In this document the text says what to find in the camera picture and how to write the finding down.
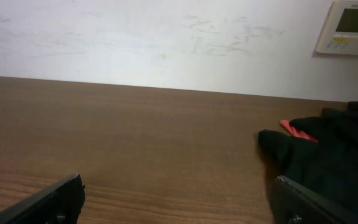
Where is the white wall control panel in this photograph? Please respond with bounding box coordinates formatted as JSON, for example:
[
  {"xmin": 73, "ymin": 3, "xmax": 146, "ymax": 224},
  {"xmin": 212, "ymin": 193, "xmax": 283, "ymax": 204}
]
[{"xmin": 315, "ymin": 0, "xmax": 358, "ymax": 55}]

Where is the black t-shirt with white print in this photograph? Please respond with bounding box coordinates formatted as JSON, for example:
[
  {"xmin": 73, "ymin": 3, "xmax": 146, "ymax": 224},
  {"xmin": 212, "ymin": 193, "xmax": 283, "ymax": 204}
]
[{"xmin": 258, "ymin": 101, "xmax": 358, "ymax": 218}]

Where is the red garment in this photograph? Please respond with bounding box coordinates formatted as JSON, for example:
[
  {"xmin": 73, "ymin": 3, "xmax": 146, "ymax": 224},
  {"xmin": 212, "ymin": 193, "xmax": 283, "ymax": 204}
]
[{"xmin": 280, "ymin": 120, "xmax": 318, "ymax": 142}]

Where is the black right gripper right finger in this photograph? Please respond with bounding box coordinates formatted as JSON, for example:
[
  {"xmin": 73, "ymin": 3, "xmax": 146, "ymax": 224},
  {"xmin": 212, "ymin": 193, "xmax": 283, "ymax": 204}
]
[{"xmin": 269, "ymin": 175, "xmax": 358, "ymax": 224}]

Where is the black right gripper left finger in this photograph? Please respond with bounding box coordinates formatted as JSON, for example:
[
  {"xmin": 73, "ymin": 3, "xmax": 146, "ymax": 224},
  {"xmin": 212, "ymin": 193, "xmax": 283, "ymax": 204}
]
[{"xmin": 0, "ymin": 174, "xmax": 85, "ymax": 224}]

